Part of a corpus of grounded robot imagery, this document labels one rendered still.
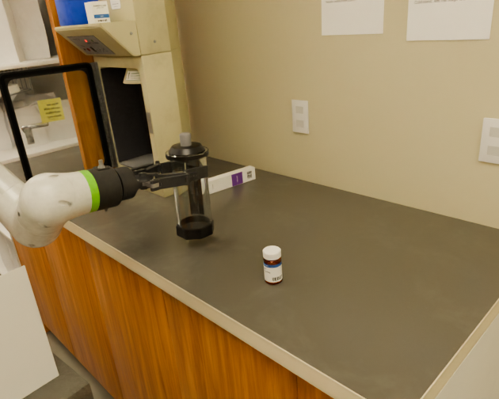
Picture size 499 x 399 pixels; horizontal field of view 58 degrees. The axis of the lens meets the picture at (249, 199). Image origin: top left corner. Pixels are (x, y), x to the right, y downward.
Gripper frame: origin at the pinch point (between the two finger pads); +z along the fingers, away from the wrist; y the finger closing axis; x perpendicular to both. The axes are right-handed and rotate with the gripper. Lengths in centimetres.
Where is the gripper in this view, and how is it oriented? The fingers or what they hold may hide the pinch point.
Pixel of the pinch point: (187, 169)
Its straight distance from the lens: 114.9
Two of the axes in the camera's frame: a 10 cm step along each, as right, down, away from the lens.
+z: 7.1, -2.2, 6.7
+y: -7.0, -2.2, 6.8
